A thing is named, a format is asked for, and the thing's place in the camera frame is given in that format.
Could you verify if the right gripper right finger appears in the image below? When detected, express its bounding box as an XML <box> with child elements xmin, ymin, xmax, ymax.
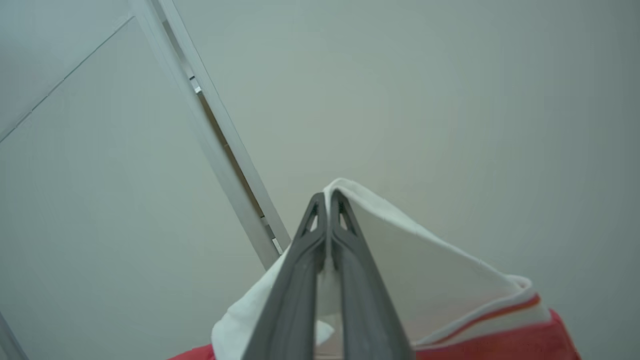
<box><xmin>329</xmin><ymin>189</ymin><xmax>416</xmax><ymax>360</ymax></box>

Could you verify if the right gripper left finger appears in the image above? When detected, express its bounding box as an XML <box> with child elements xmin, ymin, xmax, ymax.
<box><xmin>242</xmin><ymin>192</ymin><xmax>329</xmax><ymax>360</ymax></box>

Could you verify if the red and white garment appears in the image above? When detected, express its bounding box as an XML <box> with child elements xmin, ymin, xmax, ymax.
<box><xmin>167</xmin><ymin>177</ymin><xmax>583</xmax><ymax>360</ymax></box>

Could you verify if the grey partition post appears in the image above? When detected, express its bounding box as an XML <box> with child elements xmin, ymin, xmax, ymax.
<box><xmin>129</xmin><ymin>0</ymin><xmax>292</xmax><ymax>271</ymax></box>

